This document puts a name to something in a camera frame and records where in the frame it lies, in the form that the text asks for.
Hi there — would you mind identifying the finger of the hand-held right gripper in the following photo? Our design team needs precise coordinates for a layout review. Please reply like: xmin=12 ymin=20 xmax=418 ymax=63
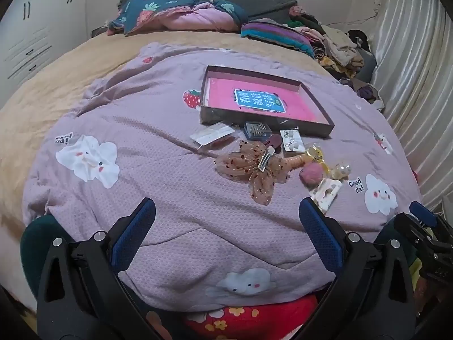
xmin=409 ymin=201 xmax=453 ymax=236
xmin=394 ymin=212 xmax=435 ymax=254

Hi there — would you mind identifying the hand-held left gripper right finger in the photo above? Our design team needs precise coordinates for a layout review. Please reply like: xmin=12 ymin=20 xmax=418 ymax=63
xmin=299 ymin=197 xmax=416 ymax=340

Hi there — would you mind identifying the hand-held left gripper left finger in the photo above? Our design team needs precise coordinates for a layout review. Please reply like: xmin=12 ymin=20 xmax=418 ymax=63
xmin=37 ymin=197 xmax=167 ymax=340

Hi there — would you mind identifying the white comb hair clip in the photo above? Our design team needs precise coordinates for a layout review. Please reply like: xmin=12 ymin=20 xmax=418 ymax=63
xmin=309 ymin=178 xmax=343 ymax=209

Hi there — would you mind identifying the pink pompom hair tie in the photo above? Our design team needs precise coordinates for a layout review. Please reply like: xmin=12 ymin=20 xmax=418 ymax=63
xmin=299 ymin=163 xmax=330 ymax=187

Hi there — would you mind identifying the clear packet of yellow rings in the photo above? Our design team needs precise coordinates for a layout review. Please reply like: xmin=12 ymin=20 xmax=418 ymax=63
xmin=304 ymin=143 xmax=328 ymax=165

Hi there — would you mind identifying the dark red hair clip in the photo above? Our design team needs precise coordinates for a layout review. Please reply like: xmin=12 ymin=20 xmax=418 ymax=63
xmin=264 ymin=134 xmax=284 ymax=154

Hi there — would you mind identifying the beige mesh bow hair clip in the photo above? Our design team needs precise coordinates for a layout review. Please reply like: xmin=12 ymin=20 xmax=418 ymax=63
xmin=215 ymin=140 xmax=294 ymax=206

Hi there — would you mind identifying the clear packet with white card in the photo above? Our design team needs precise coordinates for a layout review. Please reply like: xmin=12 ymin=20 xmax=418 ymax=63
xmin=190 ymin=122 xmax=236 ymax=146

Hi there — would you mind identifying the dark cardboard tray box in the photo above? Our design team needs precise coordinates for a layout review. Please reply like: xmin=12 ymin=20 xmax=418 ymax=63
xmin=199 ymin=65 xmax=335 ymax=139

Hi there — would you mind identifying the pearl hair accessory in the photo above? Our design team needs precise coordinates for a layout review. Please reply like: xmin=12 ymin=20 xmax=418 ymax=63
xmin=329 ymin=163 xmax=351 ymax=181

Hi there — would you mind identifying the white card with earrings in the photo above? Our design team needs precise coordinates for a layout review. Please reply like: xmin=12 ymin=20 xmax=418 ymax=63
xmin=279 ymin=128 xmax=305 ymax=154

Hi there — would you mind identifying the dark green cloth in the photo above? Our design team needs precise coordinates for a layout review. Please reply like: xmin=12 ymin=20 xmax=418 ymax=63
xmin=20 ymin=214 xmax=66 ymax=293

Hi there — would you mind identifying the purple printed blanket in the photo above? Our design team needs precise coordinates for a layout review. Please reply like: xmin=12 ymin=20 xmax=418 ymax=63
xmin=22 ymin=42 xmax=423 ymax=313

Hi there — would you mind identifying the red floral cloth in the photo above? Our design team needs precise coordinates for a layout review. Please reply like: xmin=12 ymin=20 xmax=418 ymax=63
xmin=147 ymin=296 xmax=319 ymax=340

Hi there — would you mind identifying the cream curtain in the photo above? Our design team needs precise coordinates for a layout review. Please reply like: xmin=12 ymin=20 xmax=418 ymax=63
xmin=370 ymin=0 xmax=453 ymax=216

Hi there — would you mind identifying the grey blue cushion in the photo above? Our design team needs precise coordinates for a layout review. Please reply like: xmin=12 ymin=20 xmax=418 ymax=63
xmin=354 ymin=51 xmax=378 ymax=83

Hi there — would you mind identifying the tan bed sheet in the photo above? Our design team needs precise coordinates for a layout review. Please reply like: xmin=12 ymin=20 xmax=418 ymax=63
xmin=0 ymin=30 xmax=340 ymax=312

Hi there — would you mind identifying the pile of clothes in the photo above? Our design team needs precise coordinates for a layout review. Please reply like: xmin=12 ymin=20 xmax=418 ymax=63
xmin=288 ymin=5 xmax=384 ymax=110

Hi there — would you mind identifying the striped pillow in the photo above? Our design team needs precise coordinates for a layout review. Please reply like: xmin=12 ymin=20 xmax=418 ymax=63
xmin=241 ymin=21 xmax=315 ymax=59

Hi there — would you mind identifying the floral blue and pink duvet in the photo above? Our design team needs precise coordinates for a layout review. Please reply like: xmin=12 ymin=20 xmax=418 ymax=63
xmin=107 ymin=0 xmax=249 ymax=37

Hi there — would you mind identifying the white wardrobe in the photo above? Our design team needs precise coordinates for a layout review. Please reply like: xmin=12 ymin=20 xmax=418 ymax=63
xmin=0 ymin=0 xmax=89 ymax=109

